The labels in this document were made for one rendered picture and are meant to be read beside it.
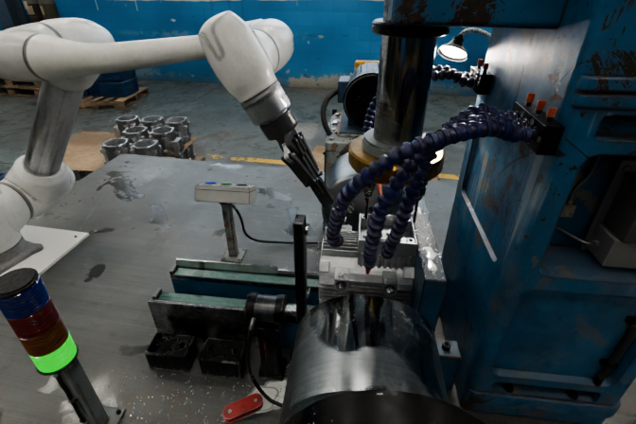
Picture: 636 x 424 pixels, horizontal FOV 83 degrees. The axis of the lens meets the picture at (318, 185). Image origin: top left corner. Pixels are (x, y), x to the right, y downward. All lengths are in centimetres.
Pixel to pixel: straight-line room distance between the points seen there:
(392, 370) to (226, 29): 61
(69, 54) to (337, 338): 77
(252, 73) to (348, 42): 554
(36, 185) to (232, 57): 97
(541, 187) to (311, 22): 584
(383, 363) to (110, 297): 91
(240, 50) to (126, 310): 81
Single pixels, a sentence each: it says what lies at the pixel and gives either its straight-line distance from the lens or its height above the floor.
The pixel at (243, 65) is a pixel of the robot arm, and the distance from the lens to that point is 70.
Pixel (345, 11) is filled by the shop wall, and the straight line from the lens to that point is 618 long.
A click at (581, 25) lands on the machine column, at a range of 56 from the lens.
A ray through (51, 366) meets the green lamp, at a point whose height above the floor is 105.
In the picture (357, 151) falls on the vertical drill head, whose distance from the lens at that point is 67.
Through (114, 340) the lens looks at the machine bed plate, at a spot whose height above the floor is 80.
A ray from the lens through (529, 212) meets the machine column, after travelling 61.
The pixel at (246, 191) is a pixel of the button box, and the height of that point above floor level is 107.
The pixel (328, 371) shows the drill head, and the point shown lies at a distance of 55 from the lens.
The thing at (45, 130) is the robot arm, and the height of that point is 123.
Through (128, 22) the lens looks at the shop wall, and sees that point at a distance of 766.
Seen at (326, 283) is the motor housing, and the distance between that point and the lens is 79.
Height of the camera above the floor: 161
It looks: 30 degrees down
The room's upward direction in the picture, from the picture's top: straight up
